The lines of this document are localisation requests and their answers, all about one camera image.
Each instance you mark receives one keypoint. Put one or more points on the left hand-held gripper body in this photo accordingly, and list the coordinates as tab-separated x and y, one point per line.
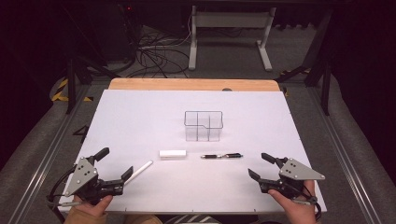
81	177

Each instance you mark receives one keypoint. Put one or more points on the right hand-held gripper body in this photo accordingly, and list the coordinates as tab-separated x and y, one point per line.
295	172

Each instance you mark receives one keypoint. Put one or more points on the white pen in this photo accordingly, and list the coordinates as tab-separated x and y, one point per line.
140	170

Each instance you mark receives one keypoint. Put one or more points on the black pen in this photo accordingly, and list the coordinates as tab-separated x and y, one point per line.
221	156

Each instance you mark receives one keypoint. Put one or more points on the clear plastic organizer box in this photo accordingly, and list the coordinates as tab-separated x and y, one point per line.
204	126

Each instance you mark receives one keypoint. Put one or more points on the person's left hand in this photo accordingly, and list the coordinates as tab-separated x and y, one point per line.
91	210

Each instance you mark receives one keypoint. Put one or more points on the person's right hand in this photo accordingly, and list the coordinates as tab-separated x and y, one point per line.
299	211

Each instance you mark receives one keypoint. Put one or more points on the white eraser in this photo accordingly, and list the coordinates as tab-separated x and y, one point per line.
172	153

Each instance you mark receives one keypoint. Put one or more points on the white board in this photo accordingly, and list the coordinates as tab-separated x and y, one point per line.
193	186

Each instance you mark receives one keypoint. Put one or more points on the yellow black hazard tape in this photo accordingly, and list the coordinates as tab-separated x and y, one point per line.
59	93

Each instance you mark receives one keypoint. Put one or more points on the black metal stand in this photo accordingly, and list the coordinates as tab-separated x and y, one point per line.
325	84
72	84

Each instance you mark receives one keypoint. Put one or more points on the person's striped clothing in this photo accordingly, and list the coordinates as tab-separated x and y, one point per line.
191	220

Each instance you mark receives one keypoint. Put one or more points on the wooden table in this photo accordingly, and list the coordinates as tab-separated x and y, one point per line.
193	84

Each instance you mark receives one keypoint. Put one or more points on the metal floor rail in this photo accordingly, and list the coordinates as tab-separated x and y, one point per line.
46	155
342	149

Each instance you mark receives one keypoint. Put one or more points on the white metal desk frame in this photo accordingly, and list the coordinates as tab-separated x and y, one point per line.
230	20

